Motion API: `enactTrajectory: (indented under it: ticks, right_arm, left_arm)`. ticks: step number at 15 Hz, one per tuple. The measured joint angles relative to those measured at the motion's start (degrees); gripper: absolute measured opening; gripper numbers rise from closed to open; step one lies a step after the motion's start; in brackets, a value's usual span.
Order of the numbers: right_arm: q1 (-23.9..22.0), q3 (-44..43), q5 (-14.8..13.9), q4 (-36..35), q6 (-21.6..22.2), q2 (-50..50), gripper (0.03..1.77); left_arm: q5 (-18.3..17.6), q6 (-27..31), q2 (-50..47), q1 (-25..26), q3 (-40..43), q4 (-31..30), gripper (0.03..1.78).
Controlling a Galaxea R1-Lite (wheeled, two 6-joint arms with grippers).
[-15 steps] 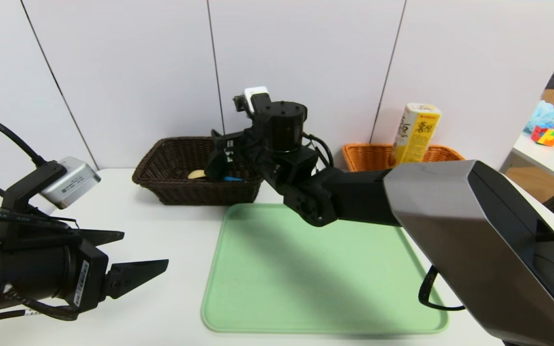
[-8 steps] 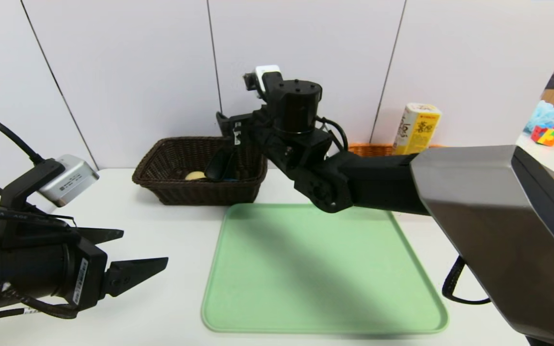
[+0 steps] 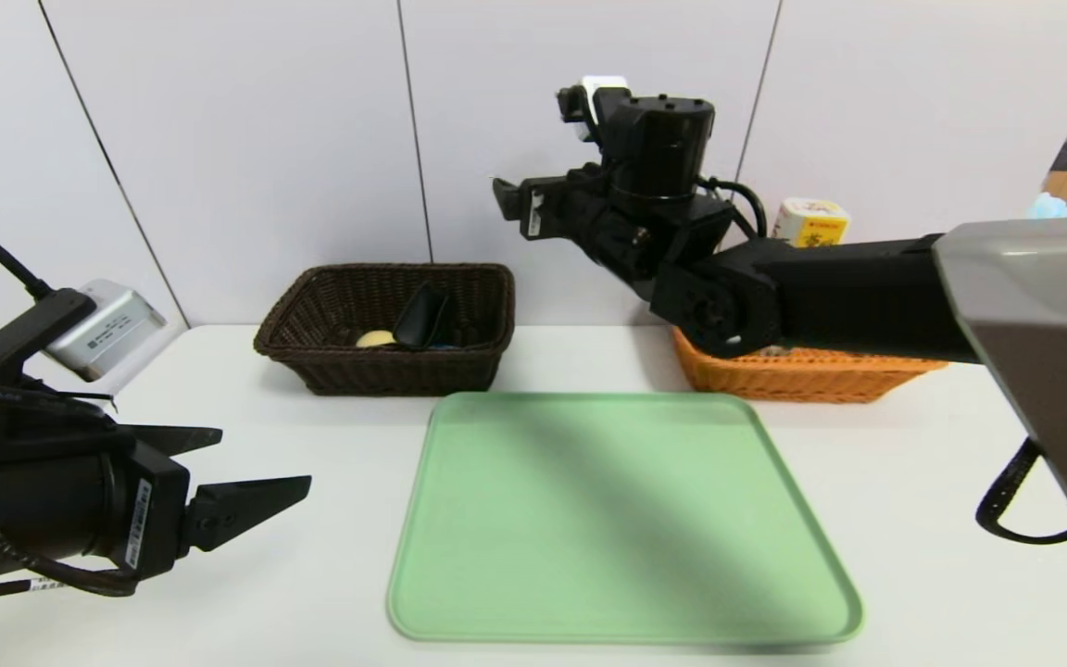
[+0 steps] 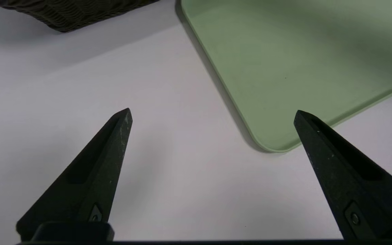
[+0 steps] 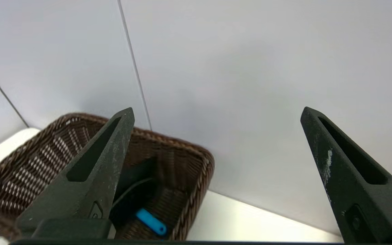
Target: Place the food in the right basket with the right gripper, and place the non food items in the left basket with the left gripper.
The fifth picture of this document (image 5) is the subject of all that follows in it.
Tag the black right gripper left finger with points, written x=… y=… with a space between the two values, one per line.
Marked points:
x=90 y=183

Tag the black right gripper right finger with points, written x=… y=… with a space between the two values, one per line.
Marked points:
x=352 y=183

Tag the black fabric pouch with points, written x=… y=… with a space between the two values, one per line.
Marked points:
x=136 y=190

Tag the dark brown wicker basket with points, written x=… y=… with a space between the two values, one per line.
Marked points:
x=29 y=166

